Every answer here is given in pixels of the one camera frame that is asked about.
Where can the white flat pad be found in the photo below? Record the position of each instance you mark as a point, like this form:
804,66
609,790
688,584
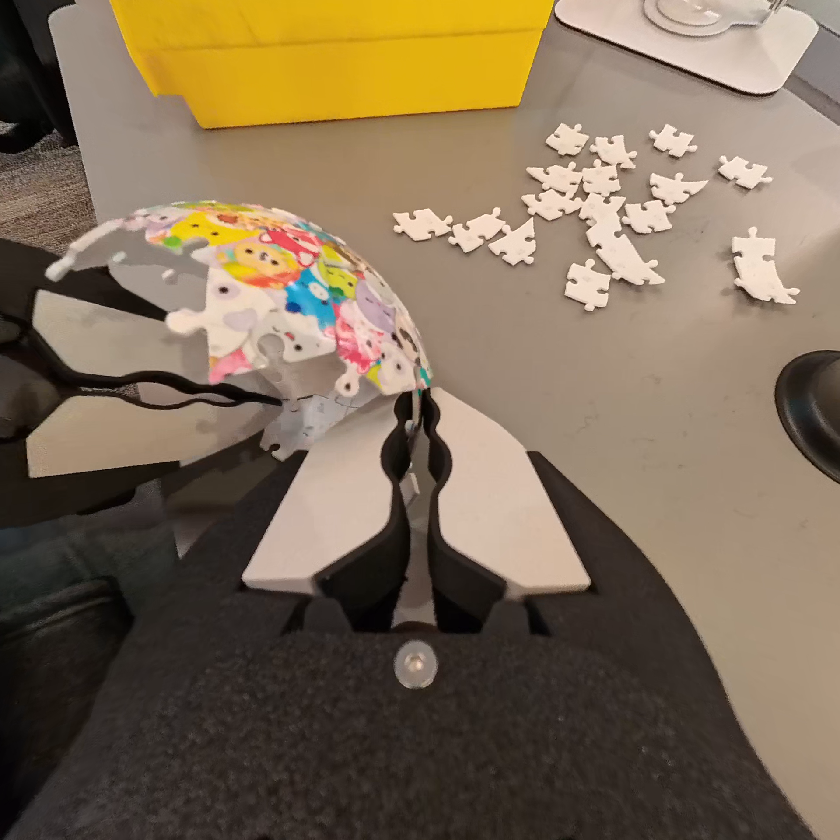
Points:
709,59

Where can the group of white puzzle pieces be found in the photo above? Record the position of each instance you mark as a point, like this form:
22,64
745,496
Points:
610,216

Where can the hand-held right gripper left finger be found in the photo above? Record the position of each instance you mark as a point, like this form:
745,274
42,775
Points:
328,518

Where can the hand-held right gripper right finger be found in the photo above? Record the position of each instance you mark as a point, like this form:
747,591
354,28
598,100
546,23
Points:
512,518

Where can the black round puzzle stand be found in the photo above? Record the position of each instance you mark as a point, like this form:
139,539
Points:
814,407

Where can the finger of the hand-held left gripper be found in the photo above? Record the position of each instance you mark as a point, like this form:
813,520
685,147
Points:
131,433
98,341

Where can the partly built colourful puzzle ball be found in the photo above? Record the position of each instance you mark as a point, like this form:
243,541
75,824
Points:
295,282

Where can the yellow plastic bin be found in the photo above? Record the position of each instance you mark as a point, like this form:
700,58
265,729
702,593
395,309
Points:
328,65

